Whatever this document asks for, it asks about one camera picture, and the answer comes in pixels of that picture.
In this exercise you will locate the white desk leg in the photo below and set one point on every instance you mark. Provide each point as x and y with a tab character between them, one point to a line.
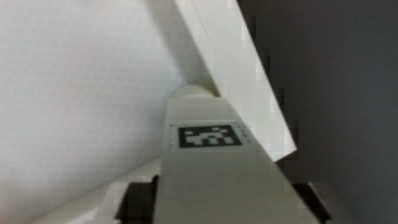
223	186

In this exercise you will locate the white square desk top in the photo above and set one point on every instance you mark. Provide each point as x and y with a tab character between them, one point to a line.
97	57

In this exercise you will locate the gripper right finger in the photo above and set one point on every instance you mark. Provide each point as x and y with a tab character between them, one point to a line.
314	202

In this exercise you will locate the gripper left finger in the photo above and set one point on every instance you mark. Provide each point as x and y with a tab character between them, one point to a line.
136	212

